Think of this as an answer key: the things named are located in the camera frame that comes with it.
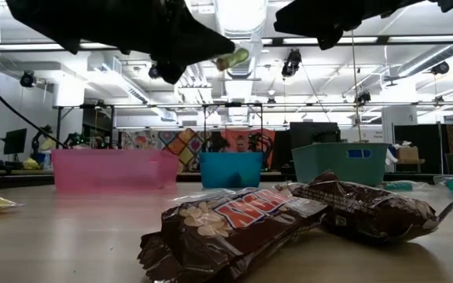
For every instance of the pink plastic bin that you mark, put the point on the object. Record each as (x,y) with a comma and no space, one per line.
(108,171)

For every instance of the blue plastic bin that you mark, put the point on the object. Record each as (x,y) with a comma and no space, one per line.
(230,169)

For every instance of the cardboard box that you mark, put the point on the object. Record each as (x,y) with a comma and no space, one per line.
(407,153)

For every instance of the colourful patchwork quilt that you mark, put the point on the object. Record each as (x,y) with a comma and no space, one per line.
(187,145)

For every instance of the person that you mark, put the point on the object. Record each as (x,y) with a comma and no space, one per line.
(241,144)

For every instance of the background black robot arm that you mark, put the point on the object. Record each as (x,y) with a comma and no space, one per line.
(216,143)
(258,143)
(75,140)
(39,141)

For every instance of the black hanging camera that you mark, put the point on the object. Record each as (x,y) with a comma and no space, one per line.
(440,67)
(291,65)
(363,97)
(27,79)
(152,72)

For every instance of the large black screen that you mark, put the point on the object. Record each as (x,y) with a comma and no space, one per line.
(315,133)

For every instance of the black aluminium frame rail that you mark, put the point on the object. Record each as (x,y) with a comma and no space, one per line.
(14,180)

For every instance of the black partition panel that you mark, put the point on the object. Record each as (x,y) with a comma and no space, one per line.
(427,137)

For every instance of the green plastic bin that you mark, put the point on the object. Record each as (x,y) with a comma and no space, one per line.
(352,165)

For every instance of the brown Snickers bar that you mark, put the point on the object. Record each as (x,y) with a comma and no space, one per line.
(368,212)
(230,243)

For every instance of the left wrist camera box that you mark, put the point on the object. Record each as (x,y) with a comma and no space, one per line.
(171,72)

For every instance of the small black monitor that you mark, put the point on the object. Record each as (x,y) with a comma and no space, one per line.
(15,141)

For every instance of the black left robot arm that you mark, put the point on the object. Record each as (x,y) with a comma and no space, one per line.
(45,19)

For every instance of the yellow object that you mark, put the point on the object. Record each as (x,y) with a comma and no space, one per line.
(31,164)

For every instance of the clear green candy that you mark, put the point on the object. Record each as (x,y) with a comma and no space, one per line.
(234,59)

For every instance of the orange hanging cloth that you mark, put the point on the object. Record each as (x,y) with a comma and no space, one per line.
(242,133)

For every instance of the black metal rack frame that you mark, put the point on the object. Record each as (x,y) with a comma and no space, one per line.
(58,126)

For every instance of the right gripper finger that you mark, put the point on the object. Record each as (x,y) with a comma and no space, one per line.
(309,12)
(305,29)

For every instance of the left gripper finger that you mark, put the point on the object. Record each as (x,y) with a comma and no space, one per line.
(195,27)
(187,53)

